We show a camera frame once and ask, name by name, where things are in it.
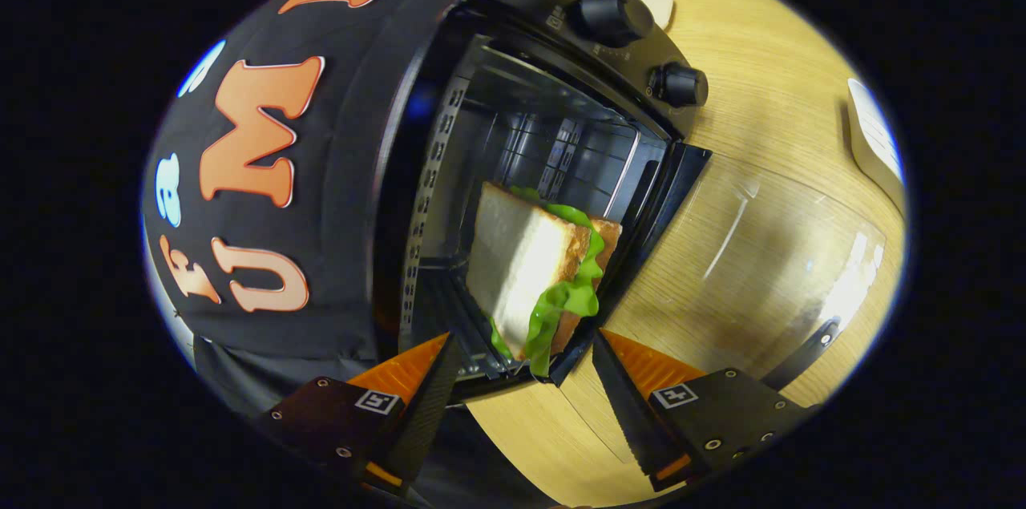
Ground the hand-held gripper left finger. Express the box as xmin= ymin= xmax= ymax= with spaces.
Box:
xmin=255 ymin=333 xmax=464 ymax=499

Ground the black backdrop cloth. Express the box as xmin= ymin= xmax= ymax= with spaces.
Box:
xmin=143 ymin=0 xmax=514 ymax=446

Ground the lettuce sandwich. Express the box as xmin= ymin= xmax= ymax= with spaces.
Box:
xmin=465 ymin=181 xmax=624 ymax=378

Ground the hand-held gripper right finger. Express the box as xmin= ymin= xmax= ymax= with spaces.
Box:
xmin=591 ymin=329 xmax=814 ymax=494

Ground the small white dish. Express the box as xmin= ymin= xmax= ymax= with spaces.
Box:
xmin=846 ymin=78 xmax=908 ymax=219

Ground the black toaster oven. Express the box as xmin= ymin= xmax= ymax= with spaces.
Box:
xmin=371 ymin=0 xmax=889 ymax=407

